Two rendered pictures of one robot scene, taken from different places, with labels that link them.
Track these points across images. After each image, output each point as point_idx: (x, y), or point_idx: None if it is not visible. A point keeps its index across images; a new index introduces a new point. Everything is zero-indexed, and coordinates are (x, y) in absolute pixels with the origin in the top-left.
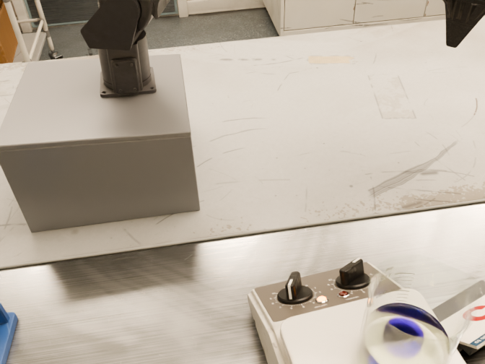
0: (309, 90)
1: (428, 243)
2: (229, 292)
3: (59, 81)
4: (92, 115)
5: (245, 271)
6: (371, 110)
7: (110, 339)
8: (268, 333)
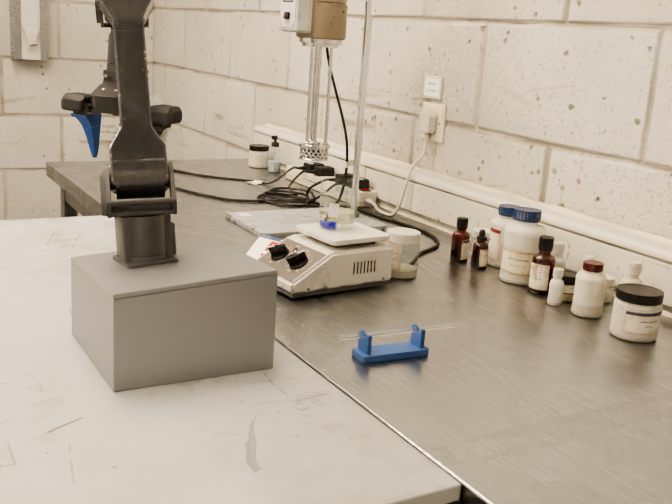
0: (15, 293)
1: None
2: (284, 305)
3: (155, 276)
4: (210, 258)
5: None
6: (53, 275)
7: (342, 328)
8: (332, 256)
